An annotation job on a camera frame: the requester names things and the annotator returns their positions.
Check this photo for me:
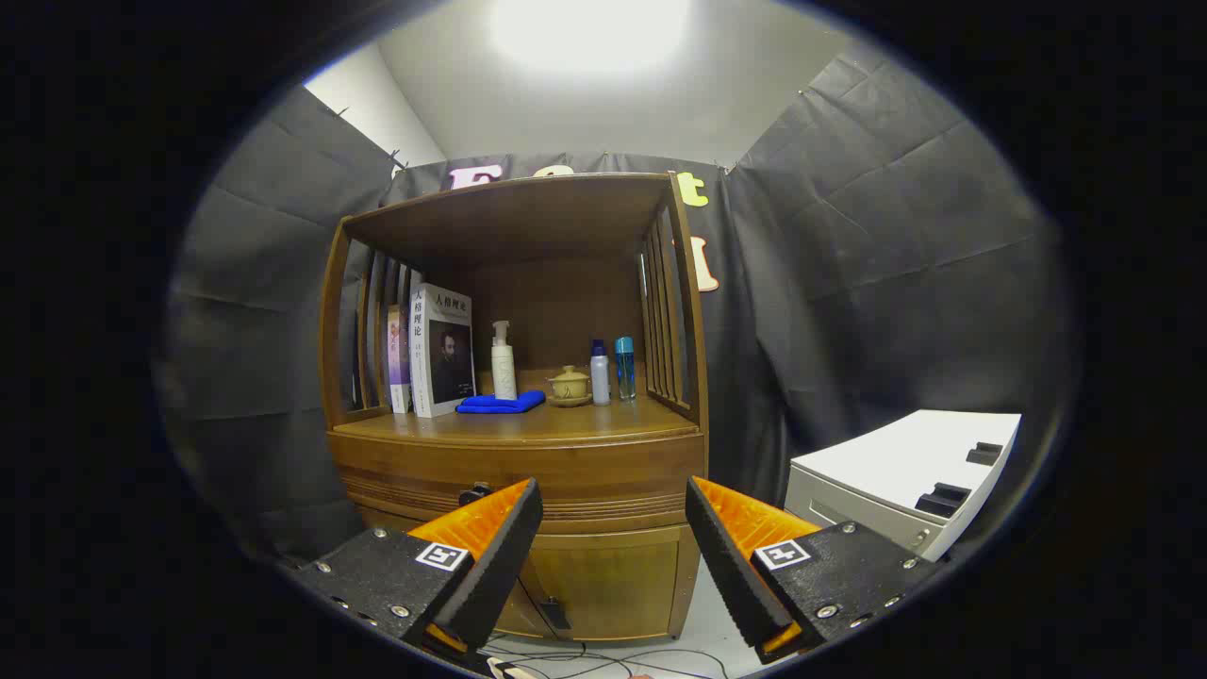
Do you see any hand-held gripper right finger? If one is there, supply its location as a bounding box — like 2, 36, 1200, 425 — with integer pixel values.
685, 475, 944, 666

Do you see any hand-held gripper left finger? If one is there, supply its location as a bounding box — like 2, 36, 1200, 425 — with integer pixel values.
288, 477, 545, 666

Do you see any wooden drawer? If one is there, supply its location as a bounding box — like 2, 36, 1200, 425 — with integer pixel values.
327, 429, 708, 524

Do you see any wooden countertop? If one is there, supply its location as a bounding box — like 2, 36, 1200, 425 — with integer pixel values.
332, 396, 701, 446

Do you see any white drawer unit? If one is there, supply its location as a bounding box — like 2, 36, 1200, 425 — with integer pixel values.
785, 409, 1023, 563

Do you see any wooden cabinet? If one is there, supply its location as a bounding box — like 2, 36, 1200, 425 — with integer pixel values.
319, 171, 710, 642

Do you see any blue folded cloth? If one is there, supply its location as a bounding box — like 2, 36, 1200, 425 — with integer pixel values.
455, 390, 547, 415

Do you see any white pump bottle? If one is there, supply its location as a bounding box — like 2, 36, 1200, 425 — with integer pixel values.
490, 321, 519, 401

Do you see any yellow lidded teacup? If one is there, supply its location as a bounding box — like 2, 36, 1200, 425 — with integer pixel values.
547, 365, 593, 408

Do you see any white portrait book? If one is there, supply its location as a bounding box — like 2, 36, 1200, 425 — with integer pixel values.
409, 283, 477, 419

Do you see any purple book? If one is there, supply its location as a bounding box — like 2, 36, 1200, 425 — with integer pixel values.
387, 304, 413, 414

